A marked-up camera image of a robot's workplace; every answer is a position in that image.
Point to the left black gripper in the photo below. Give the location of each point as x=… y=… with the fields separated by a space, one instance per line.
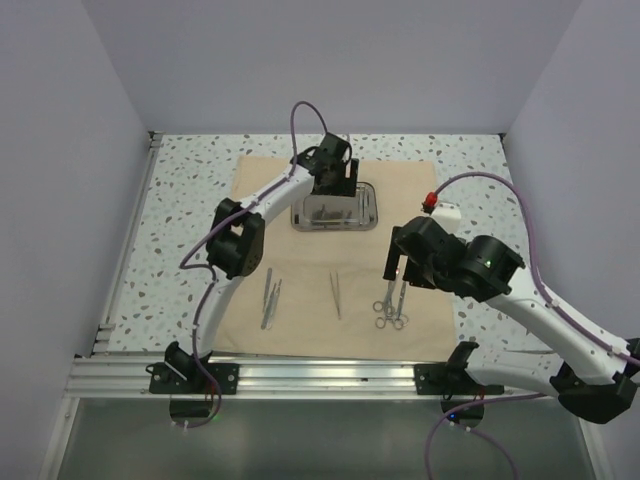
x=346 y=186

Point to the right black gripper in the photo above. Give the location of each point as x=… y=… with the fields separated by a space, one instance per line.
x=393 y=260

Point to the stainless steel instrument tray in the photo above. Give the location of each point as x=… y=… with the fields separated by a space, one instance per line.
x=301 y=212

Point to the steel clamp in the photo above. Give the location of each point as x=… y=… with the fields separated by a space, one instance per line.
x=385 y=305

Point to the steel forceps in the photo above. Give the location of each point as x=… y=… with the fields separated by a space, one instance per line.
x=381 y=320

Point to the steel surgical scissors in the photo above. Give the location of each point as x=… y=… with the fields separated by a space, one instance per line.
x=401 y=319

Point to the thin pointed steel tweezers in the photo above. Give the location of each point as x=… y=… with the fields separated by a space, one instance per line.
x=335 y=286

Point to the beige cloth wrap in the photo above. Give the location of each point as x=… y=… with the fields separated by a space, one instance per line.
x=305 y=321

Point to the steel scalpel handle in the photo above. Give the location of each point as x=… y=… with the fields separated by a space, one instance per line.
x=267 y=288

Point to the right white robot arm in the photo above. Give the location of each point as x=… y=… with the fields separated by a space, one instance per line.
x=590 y=371

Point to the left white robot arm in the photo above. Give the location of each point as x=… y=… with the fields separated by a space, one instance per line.
x=233 y=248

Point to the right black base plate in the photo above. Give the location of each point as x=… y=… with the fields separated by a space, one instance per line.
x=438 y=379

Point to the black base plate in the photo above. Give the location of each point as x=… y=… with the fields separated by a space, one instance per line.
x=164 y=380
x=438 y=379

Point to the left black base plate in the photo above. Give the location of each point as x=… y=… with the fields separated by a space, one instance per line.
x=164 y=380

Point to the left side aluminium rail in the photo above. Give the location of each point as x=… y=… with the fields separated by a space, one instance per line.
x=107 y=321

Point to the aluminium extrusion rail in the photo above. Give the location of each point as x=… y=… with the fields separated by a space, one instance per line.
x=320 y=375

